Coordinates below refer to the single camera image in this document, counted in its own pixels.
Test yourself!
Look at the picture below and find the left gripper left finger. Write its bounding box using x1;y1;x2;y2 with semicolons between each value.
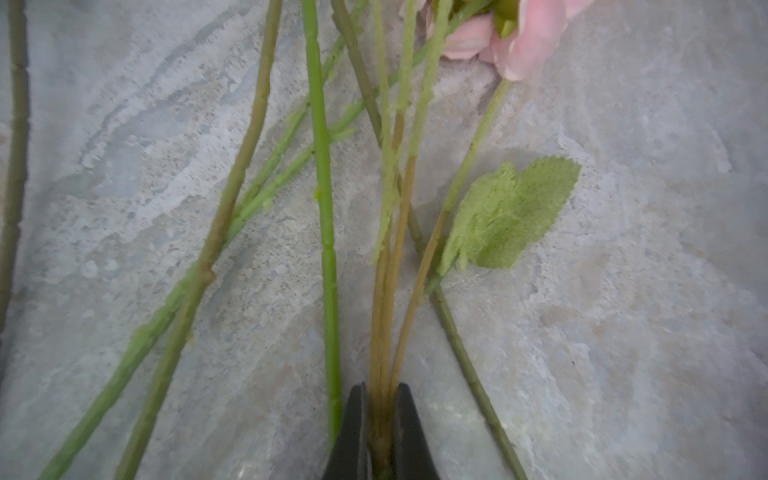
321;382;369;480

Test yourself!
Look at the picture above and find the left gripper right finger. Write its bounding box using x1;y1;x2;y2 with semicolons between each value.
391;383;440;480

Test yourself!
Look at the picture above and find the pink orange bud stem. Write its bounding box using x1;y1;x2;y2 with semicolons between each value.
367;0;595;475

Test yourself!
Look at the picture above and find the cream rose flower stem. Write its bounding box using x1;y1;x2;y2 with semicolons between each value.
299;0;532;480

